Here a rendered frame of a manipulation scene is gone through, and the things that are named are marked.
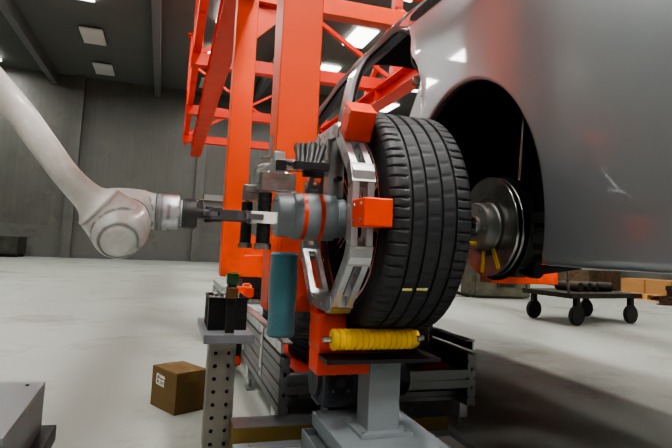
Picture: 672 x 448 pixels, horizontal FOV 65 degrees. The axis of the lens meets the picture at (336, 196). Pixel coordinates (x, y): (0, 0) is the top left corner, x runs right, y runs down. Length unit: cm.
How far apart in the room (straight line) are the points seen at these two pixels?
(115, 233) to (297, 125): 105
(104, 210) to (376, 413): 96
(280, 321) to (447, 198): 64
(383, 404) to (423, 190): 66
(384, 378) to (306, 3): 140
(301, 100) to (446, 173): 81
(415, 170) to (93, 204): 76
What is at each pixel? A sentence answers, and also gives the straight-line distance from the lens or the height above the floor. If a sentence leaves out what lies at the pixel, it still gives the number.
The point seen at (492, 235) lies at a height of 82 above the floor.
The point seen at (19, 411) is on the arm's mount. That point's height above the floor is 41.
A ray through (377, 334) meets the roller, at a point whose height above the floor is 53.
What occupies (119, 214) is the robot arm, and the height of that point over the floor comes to 81.
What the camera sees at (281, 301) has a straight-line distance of 164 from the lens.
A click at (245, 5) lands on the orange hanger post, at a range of 425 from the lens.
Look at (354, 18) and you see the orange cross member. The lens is 446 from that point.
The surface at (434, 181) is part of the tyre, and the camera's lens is 137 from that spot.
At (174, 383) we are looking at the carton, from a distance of 255.
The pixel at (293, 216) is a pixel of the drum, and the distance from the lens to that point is 149.
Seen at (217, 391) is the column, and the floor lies 21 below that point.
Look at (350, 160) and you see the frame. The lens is 136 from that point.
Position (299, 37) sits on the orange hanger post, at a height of 156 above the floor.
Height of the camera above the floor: 76
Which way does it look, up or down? 6 degrees up
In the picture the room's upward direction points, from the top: 2 degrees clockwise
